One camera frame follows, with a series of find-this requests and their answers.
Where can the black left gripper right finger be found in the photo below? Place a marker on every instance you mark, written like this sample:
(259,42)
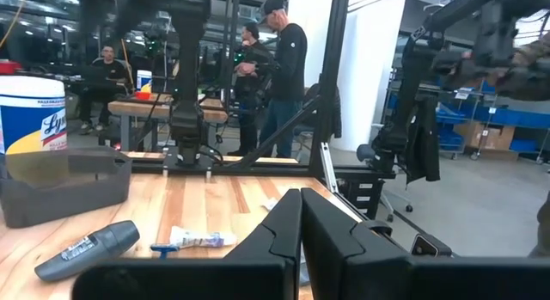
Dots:
(339,257)

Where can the blue storage bin shelving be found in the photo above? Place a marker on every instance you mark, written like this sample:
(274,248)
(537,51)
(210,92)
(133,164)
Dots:
(515,117)

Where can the white toothpaste tube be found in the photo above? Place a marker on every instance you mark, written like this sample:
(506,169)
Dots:
(202,239)
(270,204)

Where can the white column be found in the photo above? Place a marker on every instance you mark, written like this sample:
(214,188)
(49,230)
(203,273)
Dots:
(365,76)

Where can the cardboard box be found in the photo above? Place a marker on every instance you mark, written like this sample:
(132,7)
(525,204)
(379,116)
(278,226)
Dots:
(494,136)

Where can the blue disposable razor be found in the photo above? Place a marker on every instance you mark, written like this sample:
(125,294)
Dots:
(164,248)

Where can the small red container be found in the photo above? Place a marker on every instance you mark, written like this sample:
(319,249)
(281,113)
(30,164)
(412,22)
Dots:
(142,96)

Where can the Lysol wipes canister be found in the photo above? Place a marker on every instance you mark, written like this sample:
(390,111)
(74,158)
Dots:
(30,115)

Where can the background wooden table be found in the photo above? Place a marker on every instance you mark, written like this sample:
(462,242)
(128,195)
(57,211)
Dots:
(142,108)

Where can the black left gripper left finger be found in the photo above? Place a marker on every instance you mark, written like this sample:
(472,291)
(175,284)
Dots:
(279,240)

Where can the background wipes canister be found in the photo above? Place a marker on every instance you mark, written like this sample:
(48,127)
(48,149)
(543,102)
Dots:
(144,81)

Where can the black background robot arm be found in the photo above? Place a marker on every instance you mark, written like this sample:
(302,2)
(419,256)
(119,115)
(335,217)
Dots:
(412,76)

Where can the black metal rig frame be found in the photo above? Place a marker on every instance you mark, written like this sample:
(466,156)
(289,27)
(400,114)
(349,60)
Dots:
(331,76)

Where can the black office chair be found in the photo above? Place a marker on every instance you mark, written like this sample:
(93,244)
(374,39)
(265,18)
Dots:
(365,153)

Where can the dark grey plastic bin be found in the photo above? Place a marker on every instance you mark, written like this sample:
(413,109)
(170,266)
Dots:
(64,197)

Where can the person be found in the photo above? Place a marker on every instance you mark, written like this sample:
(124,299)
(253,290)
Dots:
(107,70)
(542,231)
(288,63)
(249,102)

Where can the black drawer unit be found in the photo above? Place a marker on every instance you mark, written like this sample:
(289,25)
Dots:
(363,197)

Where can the black hanging jacket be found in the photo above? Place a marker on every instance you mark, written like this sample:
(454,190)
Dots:
(423,141)

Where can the red lid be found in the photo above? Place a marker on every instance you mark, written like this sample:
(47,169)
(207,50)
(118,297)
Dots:
(8,68)

